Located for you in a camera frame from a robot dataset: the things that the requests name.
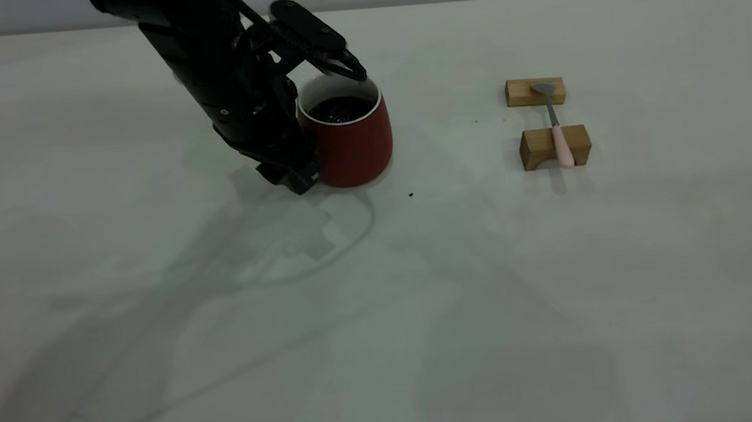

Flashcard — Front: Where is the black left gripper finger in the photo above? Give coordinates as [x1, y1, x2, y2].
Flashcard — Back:
[256, 158, 308, 197]
[295, 142, 323, 189]

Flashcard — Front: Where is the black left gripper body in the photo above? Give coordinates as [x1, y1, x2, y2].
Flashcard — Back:
[172, 44, 316, 174]

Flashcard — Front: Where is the red ceramic cup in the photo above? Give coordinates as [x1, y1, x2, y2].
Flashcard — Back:
[295, 72, 396, 191]

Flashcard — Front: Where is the pink handled metal spoon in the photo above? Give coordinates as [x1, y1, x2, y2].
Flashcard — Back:
[530, 80, 576, 170]

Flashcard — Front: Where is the dark brown coffee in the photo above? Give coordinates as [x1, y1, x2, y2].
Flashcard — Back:
[308, 94, 376, 126]

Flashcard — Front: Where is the flat rectangular wooden block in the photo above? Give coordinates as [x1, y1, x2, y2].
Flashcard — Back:
[505, 77, 567, 109]

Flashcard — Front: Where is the arched wooden block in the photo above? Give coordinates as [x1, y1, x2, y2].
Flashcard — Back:
[518, 124, 593, 172]

